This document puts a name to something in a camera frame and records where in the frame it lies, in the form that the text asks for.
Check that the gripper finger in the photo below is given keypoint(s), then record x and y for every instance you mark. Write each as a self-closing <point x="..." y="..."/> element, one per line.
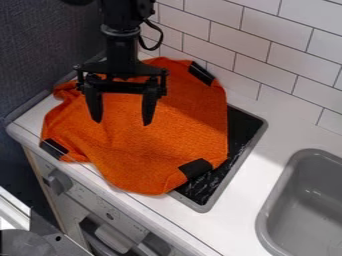
<point x="149" y="106"/>
<point x="94" y="103"/>

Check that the orange cloth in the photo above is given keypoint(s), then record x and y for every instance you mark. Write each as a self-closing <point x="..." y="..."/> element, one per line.
<point x="142" y="140"/>

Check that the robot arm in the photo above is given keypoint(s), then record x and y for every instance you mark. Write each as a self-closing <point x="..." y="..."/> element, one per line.
<point x="119" y="13"/>

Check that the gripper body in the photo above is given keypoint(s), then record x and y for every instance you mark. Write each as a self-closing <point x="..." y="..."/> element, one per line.
<point x="120" y="66"/>

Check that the toy stove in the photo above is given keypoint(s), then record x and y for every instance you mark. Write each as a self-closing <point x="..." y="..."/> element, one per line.
<point x="222" y="156"/>

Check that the toy sink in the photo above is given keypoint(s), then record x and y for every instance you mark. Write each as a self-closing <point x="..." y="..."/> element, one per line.
<point x="307" y="206"/>

